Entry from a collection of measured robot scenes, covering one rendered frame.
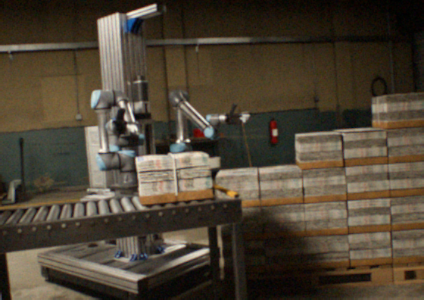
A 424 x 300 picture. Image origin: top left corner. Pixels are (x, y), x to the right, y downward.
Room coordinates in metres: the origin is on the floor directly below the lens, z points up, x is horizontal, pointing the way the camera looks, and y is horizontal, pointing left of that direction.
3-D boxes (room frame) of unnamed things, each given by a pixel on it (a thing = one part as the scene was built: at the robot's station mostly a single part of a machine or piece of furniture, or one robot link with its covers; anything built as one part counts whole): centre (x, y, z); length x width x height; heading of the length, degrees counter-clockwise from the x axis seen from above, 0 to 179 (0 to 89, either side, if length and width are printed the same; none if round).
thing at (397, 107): (3.16, -1.30, 0.65); 0.39 x 0.30 x 1.29; 175
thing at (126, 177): (3.09, 0.61, 0.87); 0.15 x 0.15 x 0.10
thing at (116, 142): (2.80, 0.60, 1.12); 0.11 x 0.08 x 0.11; 115
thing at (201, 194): (2.48, 0.14, 0.83); 0.29 x 0.16 x 0.04; 11
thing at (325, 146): (3.21, -0.71, 0.95); 0.38 x 0.29 x 0.23; 174
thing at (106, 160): (3.03, 0.73, 1.19); 0.15 x 0.12 x 0.55; 115
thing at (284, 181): (3.22, -0.58, 0.42); 1.17 x 0.39 x 0.83; 85
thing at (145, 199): (2.44, 0.35, 0.83); 0.29 x 0.16 x 0.04; 11
